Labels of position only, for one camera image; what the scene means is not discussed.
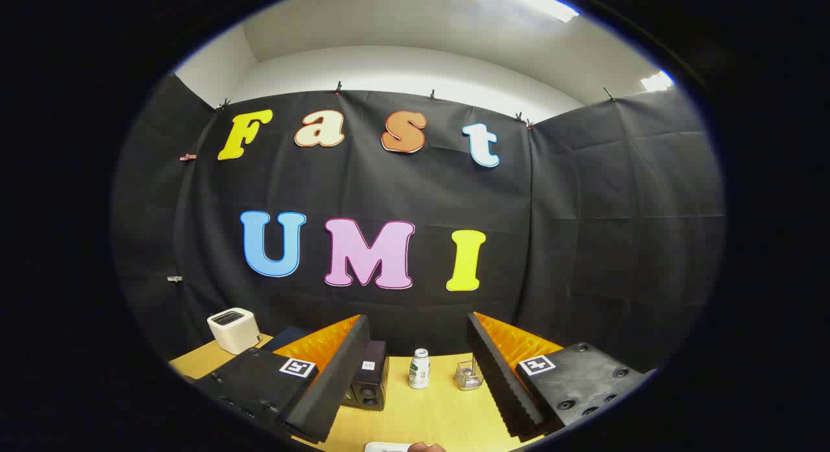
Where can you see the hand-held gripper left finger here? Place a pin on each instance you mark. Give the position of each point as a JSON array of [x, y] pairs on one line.
[[337, 380]]

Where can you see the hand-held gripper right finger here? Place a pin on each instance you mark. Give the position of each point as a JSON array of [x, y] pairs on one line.
[[499, 380]]

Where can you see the black toaster oven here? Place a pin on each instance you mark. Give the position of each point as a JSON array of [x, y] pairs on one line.
[[369, 380]]

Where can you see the white square plate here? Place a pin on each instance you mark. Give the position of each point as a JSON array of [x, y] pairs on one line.
[[386, 447]]

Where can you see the white pop-up toaster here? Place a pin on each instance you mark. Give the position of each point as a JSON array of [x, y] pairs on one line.
[[233, 332]]

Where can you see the white bottle green label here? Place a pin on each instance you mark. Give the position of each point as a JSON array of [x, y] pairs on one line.
[[419, 371]]

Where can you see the small ceiling light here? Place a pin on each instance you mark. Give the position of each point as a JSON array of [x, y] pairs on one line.
[[656, 82]]

